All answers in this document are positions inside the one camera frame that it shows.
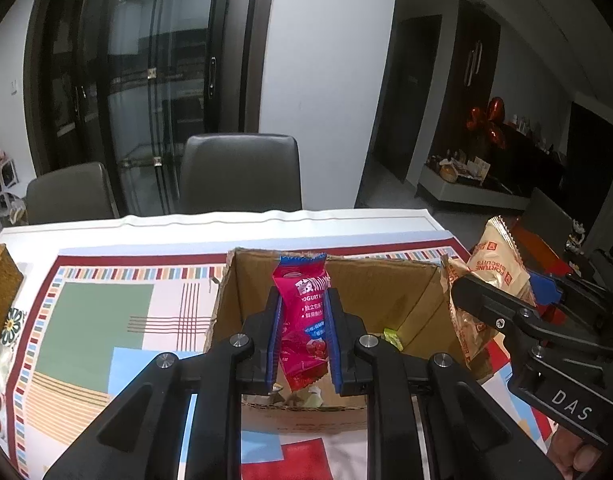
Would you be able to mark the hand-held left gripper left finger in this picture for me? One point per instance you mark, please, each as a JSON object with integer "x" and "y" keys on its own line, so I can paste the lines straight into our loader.
{"x": 274, "y": 340}

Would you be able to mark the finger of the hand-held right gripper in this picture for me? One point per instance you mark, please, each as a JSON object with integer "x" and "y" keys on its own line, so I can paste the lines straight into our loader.
{"x": 545, "y": 287}
{"x": 486, "y": 300}

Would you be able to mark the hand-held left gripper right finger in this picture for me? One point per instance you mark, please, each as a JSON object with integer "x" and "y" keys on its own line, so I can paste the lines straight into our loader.
{"x": 334, "y": 345}

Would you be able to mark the beige biscuit packet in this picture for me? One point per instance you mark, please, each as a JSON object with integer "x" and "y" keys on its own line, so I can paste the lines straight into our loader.
{"x": 496, "y": 260}

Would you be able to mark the pink snack packet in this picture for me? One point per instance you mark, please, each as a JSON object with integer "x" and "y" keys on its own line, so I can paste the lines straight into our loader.
{"x": 302, "y": 310}

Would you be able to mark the green candy packet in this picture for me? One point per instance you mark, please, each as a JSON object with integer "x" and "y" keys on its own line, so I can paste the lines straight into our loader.
{"x": 394, "y": 338}

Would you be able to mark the brown cardboard box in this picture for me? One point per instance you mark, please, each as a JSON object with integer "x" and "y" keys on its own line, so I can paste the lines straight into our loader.
{"x": 421, "y": 305}

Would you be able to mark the person's right hand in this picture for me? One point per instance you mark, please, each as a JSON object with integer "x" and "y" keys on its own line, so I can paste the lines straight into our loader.
{"x": 583, "y": 460}

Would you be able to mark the grey leather chair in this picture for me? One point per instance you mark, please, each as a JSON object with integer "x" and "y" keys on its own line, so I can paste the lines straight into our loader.
{"x": 241, "y": 175}
{"x": 551, "y": 217}
{"x": 66, "y": 195}

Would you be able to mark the white low cabinet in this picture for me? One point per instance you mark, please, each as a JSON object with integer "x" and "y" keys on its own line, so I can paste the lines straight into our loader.
{"x": 446, "y": 192}

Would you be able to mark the woven basket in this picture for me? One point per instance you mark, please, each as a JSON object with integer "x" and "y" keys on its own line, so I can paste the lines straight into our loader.
{"x": 449, "y": 173}

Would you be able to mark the dark sideboard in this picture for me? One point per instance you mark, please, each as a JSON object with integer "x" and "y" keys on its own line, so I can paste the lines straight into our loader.
{"x": 586, "y": 160}

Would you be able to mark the red foil balloon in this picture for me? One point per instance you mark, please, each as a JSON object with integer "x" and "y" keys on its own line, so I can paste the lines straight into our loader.
{"x": 493, "y": 110}

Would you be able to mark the colourful patchwork tablecloth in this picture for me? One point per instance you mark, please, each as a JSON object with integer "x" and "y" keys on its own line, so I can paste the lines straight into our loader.
{"x": 86, "y": 310}

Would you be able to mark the dark room door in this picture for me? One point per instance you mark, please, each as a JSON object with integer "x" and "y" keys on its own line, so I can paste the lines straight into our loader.
{"x": 411, "y": 110}

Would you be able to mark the tall dark wardrobe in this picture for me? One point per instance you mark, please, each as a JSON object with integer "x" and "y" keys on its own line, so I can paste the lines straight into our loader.
{"x": 461, "y": 35}

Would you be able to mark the black framed glass doors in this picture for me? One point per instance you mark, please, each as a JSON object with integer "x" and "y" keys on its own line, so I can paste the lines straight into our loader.
{"x": 136, "y": 85}

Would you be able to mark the white shoe rack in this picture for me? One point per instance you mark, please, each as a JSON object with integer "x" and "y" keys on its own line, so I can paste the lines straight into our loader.
{"x": 1, "y": 180}

